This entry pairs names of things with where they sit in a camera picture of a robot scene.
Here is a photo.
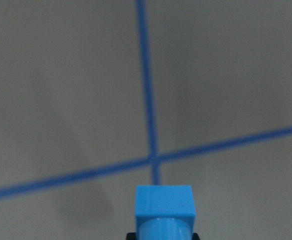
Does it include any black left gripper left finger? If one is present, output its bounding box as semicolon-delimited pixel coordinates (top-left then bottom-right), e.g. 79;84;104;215
126;232;136;240

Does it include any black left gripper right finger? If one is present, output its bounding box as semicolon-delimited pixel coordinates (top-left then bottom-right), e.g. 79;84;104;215
192;232;200;240

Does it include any long blue toy block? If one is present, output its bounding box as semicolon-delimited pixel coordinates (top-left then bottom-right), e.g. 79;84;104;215
135;185;196;240

